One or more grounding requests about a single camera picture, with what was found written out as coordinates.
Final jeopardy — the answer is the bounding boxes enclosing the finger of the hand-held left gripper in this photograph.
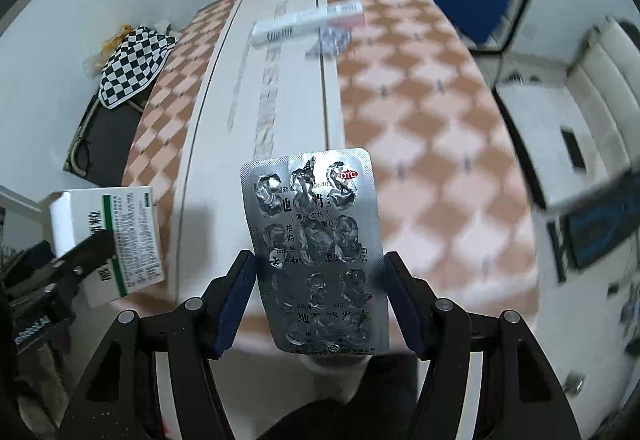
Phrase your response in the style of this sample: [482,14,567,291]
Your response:
[52,233,119,279]

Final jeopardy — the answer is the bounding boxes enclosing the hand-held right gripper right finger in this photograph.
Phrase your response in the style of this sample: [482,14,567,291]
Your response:
[382,251,583,440]

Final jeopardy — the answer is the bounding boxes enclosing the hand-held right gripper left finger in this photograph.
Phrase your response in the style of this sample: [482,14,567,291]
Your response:
[60,250,258,440]

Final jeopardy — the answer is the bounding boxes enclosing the green and white medicine box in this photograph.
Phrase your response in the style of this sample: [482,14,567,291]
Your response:
[49,186,167,308]

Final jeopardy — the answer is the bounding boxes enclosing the silver blister pack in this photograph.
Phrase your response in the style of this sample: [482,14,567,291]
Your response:
[306,24,353,59]
[240,147,391,356]

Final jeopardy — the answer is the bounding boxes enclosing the person's dark pants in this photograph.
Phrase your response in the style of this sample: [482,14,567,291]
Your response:
[265,354,422,440]

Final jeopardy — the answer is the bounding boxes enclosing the dark folding bed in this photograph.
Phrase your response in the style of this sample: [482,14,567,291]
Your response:
[64,88,146,188]

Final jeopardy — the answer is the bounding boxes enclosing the orange checkered tablecloth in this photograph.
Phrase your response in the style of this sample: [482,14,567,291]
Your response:
[120,0,541,356]

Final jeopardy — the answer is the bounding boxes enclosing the black white checkered cloth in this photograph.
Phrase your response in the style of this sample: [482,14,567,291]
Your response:
[97,25,181,111]

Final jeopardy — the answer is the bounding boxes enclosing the clear plastic bag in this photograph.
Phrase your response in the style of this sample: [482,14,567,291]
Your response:
[82,45,109,76]

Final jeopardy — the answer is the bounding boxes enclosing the black blue floor mat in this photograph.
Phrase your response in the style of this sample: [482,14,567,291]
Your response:
[547,170,640,283]

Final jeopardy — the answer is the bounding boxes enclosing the yellow object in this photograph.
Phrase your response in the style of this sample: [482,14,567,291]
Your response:
[107,24,134,46]

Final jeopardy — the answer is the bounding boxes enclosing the black phone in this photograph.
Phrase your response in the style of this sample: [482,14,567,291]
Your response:
[560,125,586,169]

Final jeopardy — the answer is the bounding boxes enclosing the crumpled silver blister pack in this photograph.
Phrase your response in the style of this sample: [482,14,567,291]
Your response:
[306,24,353,59]

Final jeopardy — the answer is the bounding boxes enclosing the long white pink box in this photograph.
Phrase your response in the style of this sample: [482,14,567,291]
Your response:
[251,3,366,48]

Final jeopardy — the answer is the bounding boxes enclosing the beige wall panel box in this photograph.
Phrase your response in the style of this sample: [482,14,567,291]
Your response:
[0,0,34,24]

